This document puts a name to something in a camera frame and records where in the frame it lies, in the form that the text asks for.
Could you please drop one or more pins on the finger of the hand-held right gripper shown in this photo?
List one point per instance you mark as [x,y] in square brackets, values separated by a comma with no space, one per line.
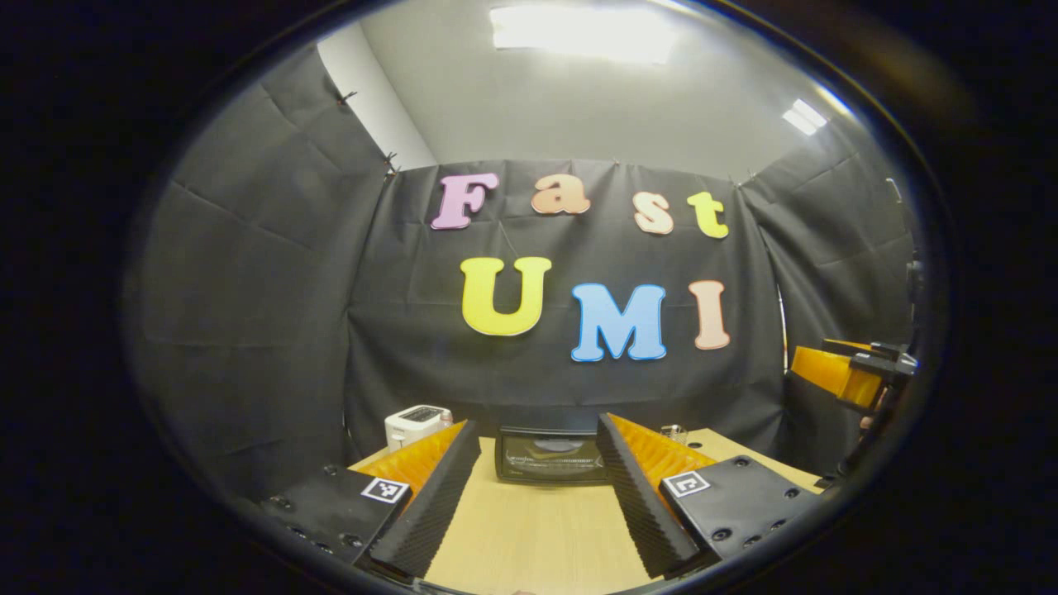
[884,368]
[888,350]

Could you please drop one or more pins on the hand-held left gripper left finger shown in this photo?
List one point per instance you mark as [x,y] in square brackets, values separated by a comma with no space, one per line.
[430,512]

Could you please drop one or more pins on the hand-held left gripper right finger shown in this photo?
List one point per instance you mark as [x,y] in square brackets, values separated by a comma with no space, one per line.
[640,504]

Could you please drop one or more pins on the black electric oven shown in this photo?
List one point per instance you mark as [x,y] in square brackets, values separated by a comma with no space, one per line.
[545,463]

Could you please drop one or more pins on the white toaster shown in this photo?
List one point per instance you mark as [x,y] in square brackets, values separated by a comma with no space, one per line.
[413,423]

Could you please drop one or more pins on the small ceiling light panel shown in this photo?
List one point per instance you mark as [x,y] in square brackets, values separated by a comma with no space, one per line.
[803,116]

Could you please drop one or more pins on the black backdrop cloth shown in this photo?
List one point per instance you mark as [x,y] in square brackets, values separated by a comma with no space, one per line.
[273,314]

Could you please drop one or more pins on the large ceiling light panel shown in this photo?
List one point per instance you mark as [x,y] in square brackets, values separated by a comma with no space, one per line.
[579,33]

